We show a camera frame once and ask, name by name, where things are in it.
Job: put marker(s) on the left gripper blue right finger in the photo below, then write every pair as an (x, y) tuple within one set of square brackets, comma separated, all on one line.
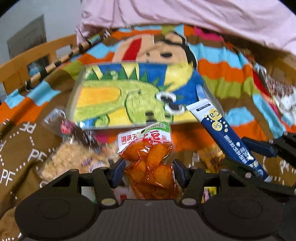
[(181, 173)]

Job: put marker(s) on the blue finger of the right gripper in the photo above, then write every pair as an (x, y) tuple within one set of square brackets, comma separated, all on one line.
[(261, 147), (239, 168)]

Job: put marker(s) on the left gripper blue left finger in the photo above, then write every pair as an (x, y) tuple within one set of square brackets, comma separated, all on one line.
[(116, 173)]

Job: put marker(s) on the orange tofu snack packet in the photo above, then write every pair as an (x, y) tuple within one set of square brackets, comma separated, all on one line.
[(147, 152)]

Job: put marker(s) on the clear oat cracker packet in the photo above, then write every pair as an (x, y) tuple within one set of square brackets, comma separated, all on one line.
[(74, 155)]

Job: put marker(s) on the blue calcium tube packet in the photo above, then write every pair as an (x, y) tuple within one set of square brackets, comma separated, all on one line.
[(225, 137)]

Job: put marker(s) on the clear nut bar packet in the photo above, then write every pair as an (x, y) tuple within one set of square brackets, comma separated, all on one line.
[(57, 123)]

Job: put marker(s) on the gold foil snack packet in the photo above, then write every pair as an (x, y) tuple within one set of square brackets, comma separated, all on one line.
[(212, 157)]

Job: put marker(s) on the colourful cartoon bed blanket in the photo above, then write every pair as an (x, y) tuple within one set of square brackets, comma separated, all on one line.
[(226, 64)]

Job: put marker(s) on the metal tray with dinosaur picture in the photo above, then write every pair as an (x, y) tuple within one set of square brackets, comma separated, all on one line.
[(128, 94)]

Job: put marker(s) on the pink bed sheet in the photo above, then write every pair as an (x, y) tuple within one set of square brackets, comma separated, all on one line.
[(269, 23)]

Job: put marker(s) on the striped brown tan pole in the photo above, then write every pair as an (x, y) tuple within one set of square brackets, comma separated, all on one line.
[(79, 49)]

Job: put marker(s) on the grey door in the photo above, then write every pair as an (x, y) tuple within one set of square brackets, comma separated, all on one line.
[(30, 36)]

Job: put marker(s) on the wooden bed rail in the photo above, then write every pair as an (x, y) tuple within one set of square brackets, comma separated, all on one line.
[(14, 73)]

